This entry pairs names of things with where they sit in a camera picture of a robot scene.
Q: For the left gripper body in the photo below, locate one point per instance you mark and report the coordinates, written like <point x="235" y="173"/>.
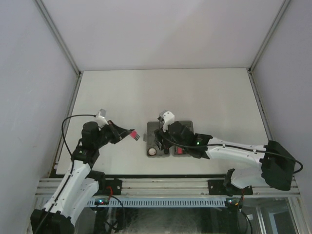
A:
<point x="108" y="134"/>

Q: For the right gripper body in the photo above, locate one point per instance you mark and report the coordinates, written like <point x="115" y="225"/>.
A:
<point x="166" y="135"/>

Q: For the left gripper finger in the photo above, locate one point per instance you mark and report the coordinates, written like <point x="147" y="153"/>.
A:
<point x="122" y="135"/>
<point x="118" y="129"/>

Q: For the red hex key set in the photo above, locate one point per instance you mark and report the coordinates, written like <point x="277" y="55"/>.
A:
<point x="135" y="135"/>

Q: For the red screwdriver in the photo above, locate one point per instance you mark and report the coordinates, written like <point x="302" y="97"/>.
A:
<point x="179" y="151"/>

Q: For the grey plastic tool case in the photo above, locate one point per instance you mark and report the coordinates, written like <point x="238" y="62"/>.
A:
<point x="150" y="139"/>

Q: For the black tape roll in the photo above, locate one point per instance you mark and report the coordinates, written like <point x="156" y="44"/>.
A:
<point x="152" y="152"/>

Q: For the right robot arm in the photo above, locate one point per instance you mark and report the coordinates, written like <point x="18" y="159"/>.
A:
<point x="271" y="164"/>

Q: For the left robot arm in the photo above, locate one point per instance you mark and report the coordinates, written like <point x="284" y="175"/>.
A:
<point x="59" y="215"/>

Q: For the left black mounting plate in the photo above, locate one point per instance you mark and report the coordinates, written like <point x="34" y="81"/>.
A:
<point x="110" y="187"/>

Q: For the black mounting plate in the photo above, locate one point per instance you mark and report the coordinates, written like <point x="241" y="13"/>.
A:
<point x="110" y="187"/>
<point x="218" y="187"/>

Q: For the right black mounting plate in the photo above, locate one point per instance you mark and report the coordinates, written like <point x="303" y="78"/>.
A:
<point x="218" y="187"/>

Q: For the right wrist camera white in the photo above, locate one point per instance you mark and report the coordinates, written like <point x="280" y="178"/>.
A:
<point x="168" y="118"/>

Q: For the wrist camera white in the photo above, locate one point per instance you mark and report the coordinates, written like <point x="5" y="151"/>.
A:
<point x="168" y="118"/>
<point x="100" y="118"/>

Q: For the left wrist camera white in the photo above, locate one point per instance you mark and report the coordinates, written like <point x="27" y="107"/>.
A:
<point x="100" y="118"/>

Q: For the left aluminium frame post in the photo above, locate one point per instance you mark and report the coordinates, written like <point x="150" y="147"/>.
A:
<point x="63" y="47"/>

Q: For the aluminium frame post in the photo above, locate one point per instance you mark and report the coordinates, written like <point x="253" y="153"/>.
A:
<point x="63" y="47"/>
<point x="251" y="69"/>

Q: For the aluminium front rail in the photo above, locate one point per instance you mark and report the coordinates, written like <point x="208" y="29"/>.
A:
<point x="190" y="187"/>

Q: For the grey slotted cable duct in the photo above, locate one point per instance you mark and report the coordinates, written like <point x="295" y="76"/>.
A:
<point x="179" y="202"/>

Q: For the right aluminium frame post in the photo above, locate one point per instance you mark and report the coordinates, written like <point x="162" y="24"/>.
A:
<point x="251" y="69"/>

